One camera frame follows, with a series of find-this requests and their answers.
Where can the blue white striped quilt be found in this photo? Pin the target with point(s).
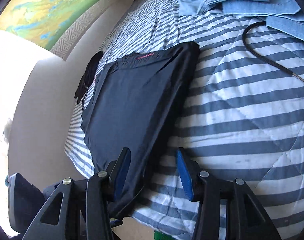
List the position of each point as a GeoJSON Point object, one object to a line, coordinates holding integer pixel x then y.
{"type": "Point", "coordinates": [241, 119]}

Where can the black shorts with pink trim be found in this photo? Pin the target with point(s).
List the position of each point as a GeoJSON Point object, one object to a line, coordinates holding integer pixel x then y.
{"type": "Point", "coordinates": [135, 104]}

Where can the light blue denim jacket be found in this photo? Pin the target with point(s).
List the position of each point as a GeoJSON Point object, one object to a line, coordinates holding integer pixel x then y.
{"type": "Point", "coordinates": [237, 2]}

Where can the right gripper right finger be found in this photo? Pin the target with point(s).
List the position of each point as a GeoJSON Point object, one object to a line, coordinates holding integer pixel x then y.
{"type": "Point", "coordinates": [246, 218]}

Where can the black folded garment with drawstring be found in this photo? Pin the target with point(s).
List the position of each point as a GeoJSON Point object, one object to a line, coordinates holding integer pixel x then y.
{"type": "Point", "coordinates": [88, 76]}

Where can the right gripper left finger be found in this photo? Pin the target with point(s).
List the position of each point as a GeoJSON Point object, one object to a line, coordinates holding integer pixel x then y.
{"type": "Point", "coordinates": [78, 209]}

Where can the landscape wall tapestry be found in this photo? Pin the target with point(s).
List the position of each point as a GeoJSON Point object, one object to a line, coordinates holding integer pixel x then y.
{"type": "Point", "coordinates": [55, 25]}

